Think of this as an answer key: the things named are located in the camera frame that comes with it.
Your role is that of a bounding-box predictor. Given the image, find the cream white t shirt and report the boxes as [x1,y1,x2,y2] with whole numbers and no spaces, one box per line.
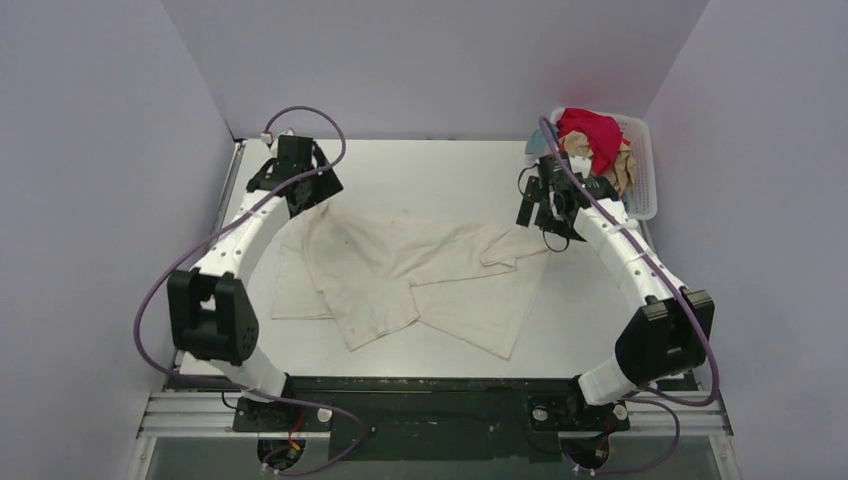
[271,205,550,360]

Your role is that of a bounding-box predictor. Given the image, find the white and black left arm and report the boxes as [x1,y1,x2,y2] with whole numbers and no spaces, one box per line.
[166,135,343,430]

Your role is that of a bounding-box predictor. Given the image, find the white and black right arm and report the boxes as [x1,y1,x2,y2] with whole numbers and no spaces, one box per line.
[517,155,715,429]

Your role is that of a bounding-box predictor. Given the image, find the tan beige t shirt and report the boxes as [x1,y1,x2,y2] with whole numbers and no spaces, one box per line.
[559,131,637,196]

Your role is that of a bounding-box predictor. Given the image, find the teal blue t shirt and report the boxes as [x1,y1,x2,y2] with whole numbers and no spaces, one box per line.
[524,128,547,157]

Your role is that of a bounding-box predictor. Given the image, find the magenta red t shirt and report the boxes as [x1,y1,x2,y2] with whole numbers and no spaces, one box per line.
[554,108,624,175]

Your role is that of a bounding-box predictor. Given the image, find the white plastic laundry basket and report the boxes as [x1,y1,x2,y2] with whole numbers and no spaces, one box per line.
[549,107,658,221]

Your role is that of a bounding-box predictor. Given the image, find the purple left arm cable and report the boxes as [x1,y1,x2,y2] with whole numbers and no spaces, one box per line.
[133,105,367,477]

